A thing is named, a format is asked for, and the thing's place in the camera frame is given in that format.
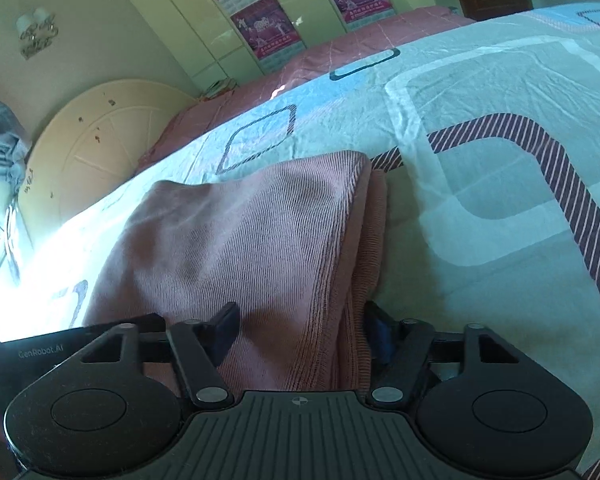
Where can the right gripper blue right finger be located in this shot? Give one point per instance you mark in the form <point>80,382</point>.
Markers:
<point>409,357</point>

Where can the cream round headboard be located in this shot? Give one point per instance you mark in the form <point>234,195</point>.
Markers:
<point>91,147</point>

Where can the pink knit sweater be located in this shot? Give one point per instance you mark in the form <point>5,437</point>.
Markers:
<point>296,245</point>

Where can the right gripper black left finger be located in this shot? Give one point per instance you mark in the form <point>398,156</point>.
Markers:
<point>195,349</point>

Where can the grey blue curtain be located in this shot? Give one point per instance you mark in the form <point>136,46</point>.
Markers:
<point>14,150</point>

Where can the double shade wall lamp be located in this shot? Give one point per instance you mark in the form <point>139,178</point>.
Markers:
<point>36,32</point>

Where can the lower left pink poster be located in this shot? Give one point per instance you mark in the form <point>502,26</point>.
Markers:
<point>266,28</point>

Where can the patterned light blue bedsheet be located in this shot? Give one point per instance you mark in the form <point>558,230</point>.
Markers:
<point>489,138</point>

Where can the stack of books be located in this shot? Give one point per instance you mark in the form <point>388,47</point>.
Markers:
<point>218,88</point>

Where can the pink checked bed cover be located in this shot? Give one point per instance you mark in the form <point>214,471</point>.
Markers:
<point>311,63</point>

